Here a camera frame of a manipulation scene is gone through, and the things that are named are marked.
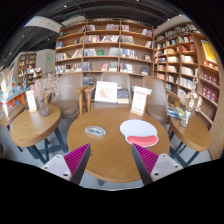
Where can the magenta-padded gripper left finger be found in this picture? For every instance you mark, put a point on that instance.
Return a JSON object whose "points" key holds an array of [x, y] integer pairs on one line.
{"points": [[56, 165]]}

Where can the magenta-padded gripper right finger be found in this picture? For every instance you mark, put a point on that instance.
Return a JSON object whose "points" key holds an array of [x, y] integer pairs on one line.
{"points": [[165, 165]]}

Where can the transparent computer mouse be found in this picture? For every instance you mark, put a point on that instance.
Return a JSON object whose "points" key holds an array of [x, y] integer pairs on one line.
{"points": [[95, 130]]}

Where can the white mouse pad red rest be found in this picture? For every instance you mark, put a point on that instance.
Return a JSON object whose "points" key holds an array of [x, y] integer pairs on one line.
{"points": [[138, 128]]}

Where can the round wooden side table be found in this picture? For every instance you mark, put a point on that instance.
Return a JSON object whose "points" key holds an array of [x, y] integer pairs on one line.
{"points": [[30, 126], [193, 133], [13, 113]]}

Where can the glass vase white dried flowers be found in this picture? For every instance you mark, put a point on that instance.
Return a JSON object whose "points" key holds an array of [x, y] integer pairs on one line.
{"points": [[185, 118]]}

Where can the stack of blue books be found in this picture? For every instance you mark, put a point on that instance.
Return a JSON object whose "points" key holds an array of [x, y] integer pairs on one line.
{"points": [[174, 112]]}

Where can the beige armchair wooden arms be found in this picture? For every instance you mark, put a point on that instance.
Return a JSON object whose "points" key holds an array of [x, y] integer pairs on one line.
{"points": [[113, 77], [156, 106], [66, 103]]}

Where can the glass vase pink dried flowers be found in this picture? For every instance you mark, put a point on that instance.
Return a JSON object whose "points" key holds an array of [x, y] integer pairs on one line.
{"points": [[43, 106]]}

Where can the small white table sign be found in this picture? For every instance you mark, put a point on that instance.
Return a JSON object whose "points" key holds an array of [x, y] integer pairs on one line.
{"points": [[31, 100]]}

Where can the white red standing sign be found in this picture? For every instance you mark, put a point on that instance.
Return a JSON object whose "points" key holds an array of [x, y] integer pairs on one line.
{"points": [[139, 100]]}

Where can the light blue flat book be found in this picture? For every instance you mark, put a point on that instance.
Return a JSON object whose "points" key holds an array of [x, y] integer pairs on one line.
{"points": [[148, 90]]}

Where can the dark cover standing book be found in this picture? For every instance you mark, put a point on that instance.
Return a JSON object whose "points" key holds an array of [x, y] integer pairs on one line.
{"points": [[123, 95]]}

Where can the colourful book display stand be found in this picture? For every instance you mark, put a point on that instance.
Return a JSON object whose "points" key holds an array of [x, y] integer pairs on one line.
{"points": [[13, 95]]}

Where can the white framed picture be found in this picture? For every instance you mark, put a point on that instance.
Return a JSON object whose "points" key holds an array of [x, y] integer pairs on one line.
{"points": [[106, 91]]}

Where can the curved wooden bookshelf yellow poster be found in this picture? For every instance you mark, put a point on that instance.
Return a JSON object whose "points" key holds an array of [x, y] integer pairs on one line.
{"points": [[200, 80]]}

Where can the distant wooden bookshelf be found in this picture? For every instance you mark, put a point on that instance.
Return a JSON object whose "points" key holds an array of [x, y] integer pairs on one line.
{"points": [[28, 66]]}

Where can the white hanging ceiling panel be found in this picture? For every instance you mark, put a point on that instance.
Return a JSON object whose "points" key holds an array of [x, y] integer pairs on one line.
{"points": [[43, 23]]}

